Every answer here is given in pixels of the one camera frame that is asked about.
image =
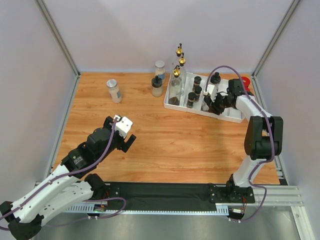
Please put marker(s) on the right aluminium corner post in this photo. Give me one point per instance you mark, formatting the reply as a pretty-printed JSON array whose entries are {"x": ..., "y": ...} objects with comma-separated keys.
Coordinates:
[{"x": 276, "y": 36}]

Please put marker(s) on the red lid sauce jar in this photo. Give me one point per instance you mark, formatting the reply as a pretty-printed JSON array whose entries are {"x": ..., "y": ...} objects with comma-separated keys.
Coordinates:
[{"x": 246, "y": 82}]

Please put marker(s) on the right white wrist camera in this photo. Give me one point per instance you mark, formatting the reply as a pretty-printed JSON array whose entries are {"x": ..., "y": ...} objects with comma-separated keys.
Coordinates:
[{"x": 211, "y": 92}]

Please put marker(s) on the oil bottle dark sauce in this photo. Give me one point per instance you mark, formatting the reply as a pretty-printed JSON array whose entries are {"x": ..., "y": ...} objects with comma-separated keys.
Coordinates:
[
  {"x": 175, "y": 87},
  {"x": 178, "y": 53}
]

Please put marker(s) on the black lid jar behind bottle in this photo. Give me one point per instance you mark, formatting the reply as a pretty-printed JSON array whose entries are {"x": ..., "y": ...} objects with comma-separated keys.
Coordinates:
[{"x": 157, "y": 86}]

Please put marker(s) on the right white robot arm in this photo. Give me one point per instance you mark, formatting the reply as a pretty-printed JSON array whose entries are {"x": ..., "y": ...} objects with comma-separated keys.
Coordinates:
[{"x": 262, "y": 143}]

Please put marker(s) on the black label spice shaker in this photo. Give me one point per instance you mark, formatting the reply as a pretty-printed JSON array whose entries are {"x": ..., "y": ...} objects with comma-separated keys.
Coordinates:
[{"x": 196, "y": 82}]

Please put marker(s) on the silver lid jar blue label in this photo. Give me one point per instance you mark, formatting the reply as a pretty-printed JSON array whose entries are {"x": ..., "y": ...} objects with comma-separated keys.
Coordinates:
[{"x": 160, "y": 69}]

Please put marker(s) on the oil bottle dark sauce back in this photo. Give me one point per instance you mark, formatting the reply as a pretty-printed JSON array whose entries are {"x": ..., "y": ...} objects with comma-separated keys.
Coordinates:
[{"x": 175, "y": 87}]

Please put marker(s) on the aluminium corner post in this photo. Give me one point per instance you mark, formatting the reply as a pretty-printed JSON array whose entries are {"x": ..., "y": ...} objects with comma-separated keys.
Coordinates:
[
  {"x": 57, "y": 36},
  {"x": 276, "y": 36}
]

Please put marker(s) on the left aluminium corner post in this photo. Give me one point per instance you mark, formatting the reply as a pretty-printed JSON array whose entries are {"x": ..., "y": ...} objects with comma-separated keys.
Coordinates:
[{"x": 57, "y": 36}]

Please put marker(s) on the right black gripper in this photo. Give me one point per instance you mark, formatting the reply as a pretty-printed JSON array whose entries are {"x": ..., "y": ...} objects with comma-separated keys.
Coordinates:
[{"x": 217, "y": 101}]

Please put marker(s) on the clear oil bottle gold spout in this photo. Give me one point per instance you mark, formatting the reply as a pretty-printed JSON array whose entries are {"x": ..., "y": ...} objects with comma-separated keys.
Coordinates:
[{"x": 183, "y": 73}]

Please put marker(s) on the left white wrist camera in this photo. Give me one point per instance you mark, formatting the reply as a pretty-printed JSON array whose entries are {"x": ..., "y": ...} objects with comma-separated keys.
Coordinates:
[{"x": 122, "y": 125}]

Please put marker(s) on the oil bottle dark sauce front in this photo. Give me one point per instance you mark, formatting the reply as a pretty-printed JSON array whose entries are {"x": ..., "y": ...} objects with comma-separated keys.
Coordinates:
[{"x": 178, "y": 53}]

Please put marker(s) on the black base mat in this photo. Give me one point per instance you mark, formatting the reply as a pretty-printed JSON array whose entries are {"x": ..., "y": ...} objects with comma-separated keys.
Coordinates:
[{"x": 166, "y": 197}]

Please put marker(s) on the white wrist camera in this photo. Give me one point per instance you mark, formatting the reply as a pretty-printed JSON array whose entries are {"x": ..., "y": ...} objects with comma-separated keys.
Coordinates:
[
  {"x": 122, "y": 125},
  {"x": 211, "y": 92}
]

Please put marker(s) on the black lid glass spice jar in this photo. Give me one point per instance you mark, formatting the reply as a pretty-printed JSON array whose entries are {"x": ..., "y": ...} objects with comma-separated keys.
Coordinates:
[{"x": 215, "y": 80}]

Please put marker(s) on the silver lid jar white beads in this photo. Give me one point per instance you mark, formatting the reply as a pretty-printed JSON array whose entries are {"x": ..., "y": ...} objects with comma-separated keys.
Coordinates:
[{"x": 114, "y": 90}]

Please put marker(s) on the aluminium front rail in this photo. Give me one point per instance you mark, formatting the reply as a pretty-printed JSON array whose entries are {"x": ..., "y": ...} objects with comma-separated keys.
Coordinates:
[{"x": 276, "y": 195}]

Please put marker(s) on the small black lid jar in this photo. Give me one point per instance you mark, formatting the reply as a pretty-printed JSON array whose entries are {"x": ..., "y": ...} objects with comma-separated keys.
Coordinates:
[
  {"x": 190, "y": 99},
  {"x": 197, "y": 90}
]

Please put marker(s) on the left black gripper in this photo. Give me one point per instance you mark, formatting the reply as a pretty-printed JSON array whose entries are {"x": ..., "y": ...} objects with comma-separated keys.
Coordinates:
[{"x": 121, "y": 146}]

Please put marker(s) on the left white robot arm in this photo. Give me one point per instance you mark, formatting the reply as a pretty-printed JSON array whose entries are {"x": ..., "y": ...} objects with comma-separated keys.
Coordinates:
[{"x": 70, "y": 183}]

